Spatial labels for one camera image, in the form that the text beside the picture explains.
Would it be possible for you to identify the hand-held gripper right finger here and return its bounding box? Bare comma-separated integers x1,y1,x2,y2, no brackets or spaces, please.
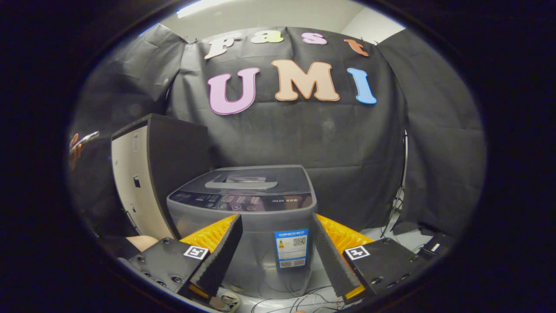
312,213,430,305

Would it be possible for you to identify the beige and dark cabinet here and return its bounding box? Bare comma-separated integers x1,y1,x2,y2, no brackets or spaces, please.
111,113,210,240

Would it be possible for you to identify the black box with white label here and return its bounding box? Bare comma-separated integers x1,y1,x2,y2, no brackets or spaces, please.
419,233,456,261

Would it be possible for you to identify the dark washing machine lid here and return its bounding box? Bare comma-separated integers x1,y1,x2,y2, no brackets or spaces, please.
178,165,312,196

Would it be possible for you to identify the person's shoe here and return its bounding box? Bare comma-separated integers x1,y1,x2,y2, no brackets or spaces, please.
213,290,242,312

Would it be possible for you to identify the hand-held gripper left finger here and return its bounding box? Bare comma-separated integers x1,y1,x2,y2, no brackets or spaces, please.
117,213,244,307

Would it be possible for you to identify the grey washing machine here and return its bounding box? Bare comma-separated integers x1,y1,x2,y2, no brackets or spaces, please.
166,164,318,299

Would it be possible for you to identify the tangle of floor cables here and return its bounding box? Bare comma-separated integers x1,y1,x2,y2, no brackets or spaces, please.
243,283,348,313

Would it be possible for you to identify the black backdrop cloth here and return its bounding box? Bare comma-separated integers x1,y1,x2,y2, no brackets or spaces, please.
67,23,487,240

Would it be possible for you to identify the black tripod stand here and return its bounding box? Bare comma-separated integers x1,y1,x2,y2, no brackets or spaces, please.
381,130,409,239

